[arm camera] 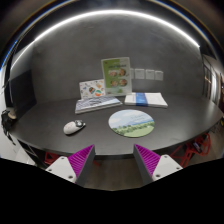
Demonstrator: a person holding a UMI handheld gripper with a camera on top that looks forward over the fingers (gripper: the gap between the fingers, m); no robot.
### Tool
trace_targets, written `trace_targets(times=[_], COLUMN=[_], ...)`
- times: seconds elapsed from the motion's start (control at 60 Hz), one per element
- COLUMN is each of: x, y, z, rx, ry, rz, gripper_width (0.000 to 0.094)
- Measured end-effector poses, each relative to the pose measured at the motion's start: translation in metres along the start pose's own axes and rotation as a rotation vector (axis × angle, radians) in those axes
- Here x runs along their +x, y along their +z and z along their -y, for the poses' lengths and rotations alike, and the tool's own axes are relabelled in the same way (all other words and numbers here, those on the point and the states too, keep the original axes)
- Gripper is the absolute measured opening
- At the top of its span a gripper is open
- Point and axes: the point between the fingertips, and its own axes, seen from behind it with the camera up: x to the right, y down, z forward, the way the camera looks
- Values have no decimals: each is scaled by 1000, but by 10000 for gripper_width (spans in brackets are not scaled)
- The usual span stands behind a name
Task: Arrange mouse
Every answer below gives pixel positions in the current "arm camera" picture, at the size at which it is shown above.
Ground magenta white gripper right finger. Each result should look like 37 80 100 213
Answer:
133 144 182 185

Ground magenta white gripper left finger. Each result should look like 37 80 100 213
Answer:
46 145 95 186

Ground white grey computer mouse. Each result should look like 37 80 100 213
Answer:
63 120 85 135

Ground round landscape mouse pad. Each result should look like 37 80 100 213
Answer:
108 109 155 138

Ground red stool left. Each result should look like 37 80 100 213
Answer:
44 152 59 165

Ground red stool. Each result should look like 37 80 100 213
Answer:
44 152 59 165
170 133 211 168

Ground red stool right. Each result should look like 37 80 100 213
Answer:
170 133 211 168

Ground striped grey book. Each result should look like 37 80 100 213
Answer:
75 96 122 114

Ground black bag on left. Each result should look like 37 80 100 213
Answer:
1 110 16 144

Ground white colourful picture card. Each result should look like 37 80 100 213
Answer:
79 79 105 99

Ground black monitor screen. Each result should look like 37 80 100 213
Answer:
10 70 37 119

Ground green standing menu card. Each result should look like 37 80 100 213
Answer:
101 57 132 96

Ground white wall socket panels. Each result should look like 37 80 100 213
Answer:
131 69 164 81

